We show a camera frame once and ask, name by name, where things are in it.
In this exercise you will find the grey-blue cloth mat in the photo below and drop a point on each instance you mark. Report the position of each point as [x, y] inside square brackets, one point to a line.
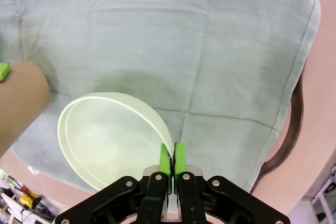
[170, 37]

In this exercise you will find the pale green bowl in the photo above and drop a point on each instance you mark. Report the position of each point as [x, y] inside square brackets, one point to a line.
[110, 142]

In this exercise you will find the dark brown serving tray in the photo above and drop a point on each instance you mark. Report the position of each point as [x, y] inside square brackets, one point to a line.
[297, 119]

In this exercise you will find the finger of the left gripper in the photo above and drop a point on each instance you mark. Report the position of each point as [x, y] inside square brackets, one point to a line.
[4, 72]

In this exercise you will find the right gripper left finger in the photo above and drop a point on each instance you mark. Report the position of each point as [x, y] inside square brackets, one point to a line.
[162, 169]

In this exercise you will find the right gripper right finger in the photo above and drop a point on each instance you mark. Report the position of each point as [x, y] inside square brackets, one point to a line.
[181, 166]

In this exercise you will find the brown cup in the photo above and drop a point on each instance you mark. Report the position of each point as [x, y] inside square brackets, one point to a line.
[21, 103]

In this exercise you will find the yellow clamp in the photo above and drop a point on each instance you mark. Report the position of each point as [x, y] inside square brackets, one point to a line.
[29, 200]

